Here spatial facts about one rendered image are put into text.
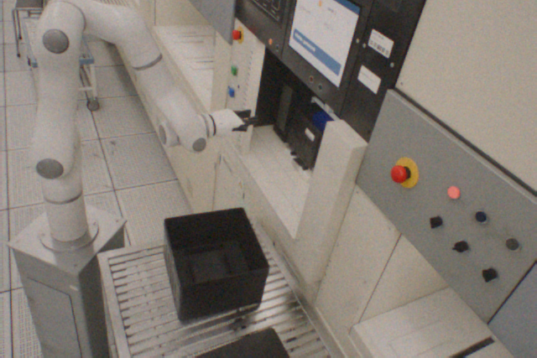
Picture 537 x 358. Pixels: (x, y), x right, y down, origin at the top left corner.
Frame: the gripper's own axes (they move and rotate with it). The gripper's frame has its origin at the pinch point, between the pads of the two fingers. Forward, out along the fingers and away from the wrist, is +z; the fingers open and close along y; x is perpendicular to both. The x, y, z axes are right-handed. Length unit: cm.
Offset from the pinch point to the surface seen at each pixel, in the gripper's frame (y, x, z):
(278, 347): 62, -33, -23
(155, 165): -127, -119, 16
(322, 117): -2.6, -9.5, 38.3
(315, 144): 8.5, -12.7, 26.8
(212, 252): 17.7, -42.0, -19.7
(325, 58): 24.6, 32.6, 4.6
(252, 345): 58, -33, -29
